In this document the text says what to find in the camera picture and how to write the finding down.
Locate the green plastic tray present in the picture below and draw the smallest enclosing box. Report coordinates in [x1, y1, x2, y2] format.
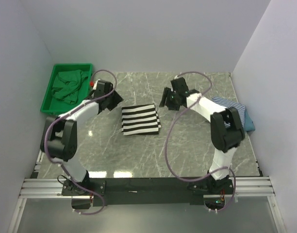
[40, 63, 93, 115]

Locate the purple cable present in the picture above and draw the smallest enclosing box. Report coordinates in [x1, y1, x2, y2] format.
[45, 69, 118, 216]
[164, 71, 237, 213]

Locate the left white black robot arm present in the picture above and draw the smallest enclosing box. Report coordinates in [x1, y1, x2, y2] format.
[40, 80, 123, 195]

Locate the blue white striped tank top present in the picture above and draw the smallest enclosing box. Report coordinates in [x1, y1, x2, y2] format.
[212, 97, 246, 127]

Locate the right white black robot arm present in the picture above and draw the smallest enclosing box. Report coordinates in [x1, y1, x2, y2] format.
[159, 77, 245, 194]

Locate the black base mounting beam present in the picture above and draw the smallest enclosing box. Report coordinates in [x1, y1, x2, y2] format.
[61, 177, 234, 210]

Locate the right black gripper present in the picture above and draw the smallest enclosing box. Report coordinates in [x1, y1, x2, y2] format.
[158, 87, 180, 112]

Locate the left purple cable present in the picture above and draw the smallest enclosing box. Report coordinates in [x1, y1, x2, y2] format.
[45, 69, 118, 216]

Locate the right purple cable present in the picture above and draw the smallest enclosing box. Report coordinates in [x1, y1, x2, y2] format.
[164, 71, 237, 213]

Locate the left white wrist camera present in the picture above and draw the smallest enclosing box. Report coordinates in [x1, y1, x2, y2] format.
[90, 79, 100, 90]

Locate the black white striped tank top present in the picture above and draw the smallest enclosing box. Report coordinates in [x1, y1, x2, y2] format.
[121, 104, 162, 136]

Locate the aluminium frame rail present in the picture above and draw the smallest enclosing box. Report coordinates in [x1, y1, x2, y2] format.
[8, 177, 287, 233]

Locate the green tank top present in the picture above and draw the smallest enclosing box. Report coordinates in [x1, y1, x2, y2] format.
[51, 69, 89, 105]

